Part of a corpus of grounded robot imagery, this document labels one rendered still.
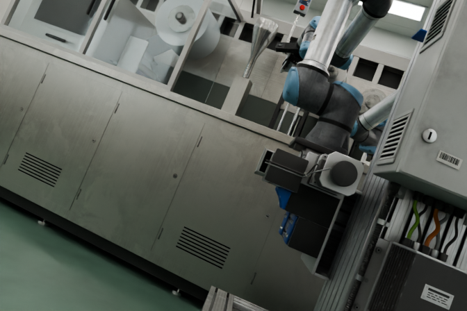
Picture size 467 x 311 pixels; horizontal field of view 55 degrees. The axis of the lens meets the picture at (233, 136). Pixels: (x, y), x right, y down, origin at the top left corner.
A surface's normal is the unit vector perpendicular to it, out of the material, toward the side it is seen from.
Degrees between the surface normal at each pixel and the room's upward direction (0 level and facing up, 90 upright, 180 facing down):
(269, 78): 90
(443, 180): 89
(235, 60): 90
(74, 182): 90
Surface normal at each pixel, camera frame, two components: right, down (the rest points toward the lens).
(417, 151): -0.02, -0.11
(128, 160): -0.23, -0.18
